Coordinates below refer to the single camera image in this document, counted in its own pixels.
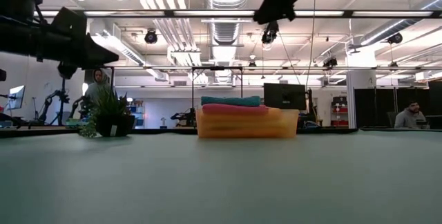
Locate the white air duct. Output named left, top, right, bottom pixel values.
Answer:
left=90, top=21, right=170, bottom=82

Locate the pink microfiber towel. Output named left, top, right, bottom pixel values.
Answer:
left=201, top=103, right=269, bottom=116

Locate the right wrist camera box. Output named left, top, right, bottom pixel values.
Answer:
left=253, top=5, right=297, bottom=26

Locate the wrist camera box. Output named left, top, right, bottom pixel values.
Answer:
left=51, top=7, right=88, bottom=37
left=253, top=5, right=297, bottom=26

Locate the overhead light bar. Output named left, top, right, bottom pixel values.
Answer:
left=32, top=8, right=442, bottom=19

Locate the green table mat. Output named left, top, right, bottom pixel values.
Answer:
left=0, top=132, right=442, bottom=224

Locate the small potted plant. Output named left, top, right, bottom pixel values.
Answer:
left=78, top=87, right=136, bottom=138

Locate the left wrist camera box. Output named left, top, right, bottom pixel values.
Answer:
left=51, top=7, right=88, bottom=37

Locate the computer monitor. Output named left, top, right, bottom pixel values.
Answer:
left=6, top=84, right=26, bottom=111

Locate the black screen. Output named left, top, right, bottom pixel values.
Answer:
left=263, top=82, right=307, bottom=111

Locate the silver ventilation duct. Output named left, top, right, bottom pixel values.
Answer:
left=202, top=0, right=253, bottom=84

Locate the black metal frame stand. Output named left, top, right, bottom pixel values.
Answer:
left=191, top=66, right=244, bottom=128

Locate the teal microfiber towel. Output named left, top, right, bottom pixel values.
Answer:
left=200, top=95, right=262, bottom=108

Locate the person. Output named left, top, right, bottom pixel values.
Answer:
left=84, top=68, right=111, bottom=109
left=394, top=101, right=431, bottom=130

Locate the red storage shelf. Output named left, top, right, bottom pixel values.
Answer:
left=331, top=95, right=349, bottom=127

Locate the shelf with blue items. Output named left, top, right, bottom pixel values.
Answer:
left=128, top=100, right=146, bottom=128

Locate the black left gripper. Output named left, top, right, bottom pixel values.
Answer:
left=34, top=23, right=120, bottom=69

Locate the black partition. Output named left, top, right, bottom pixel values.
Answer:
left=354, top=78, right=442, bottom=130

